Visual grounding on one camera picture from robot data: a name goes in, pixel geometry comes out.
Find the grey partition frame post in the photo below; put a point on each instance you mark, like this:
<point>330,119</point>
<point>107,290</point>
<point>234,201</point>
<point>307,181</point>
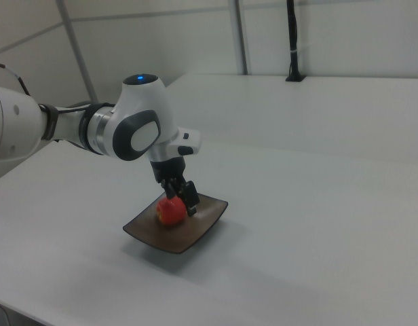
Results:
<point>76,51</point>
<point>241,37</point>

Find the black pole with white band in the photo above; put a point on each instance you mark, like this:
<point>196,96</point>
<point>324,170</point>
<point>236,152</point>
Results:
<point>293,40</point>

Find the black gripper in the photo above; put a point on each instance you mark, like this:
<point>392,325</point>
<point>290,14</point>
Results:
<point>168,169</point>

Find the brown square ceramic plate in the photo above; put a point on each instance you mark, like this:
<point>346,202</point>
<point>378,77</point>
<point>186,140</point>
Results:
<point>199,224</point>

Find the red apple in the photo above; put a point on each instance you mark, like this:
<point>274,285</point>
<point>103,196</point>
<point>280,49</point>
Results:
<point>171,212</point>

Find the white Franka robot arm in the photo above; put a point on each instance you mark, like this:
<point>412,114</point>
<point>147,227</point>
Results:
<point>141,115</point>

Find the white plastic folding table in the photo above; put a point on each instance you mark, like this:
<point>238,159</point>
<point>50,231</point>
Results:
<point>314,108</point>

